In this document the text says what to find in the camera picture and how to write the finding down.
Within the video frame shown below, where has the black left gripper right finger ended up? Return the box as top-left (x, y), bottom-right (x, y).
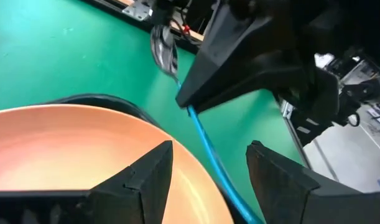
top-left (245, 139), bottom-right (380, 224)

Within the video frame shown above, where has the silver metal bracket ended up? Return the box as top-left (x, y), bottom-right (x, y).
top-left (123, 0), bottom-right (154, 21)

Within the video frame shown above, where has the black table frame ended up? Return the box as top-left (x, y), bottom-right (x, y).
top-left (80, 0), bottom-right (340, 181)

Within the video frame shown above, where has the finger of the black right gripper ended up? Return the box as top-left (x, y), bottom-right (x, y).
top-left (176, 1), bottom-right (308, 113)

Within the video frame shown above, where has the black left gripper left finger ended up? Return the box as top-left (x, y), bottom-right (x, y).
top-left (0, 139), bottom-right (174, 224)

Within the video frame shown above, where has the green table mat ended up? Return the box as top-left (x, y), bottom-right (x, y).
top-left (0, 0), bottom-right (302, 224)

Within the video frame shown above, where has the orange round plate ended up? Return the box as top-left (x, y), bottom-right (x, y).
top-left (0, 104), bottom-right (234, 224)

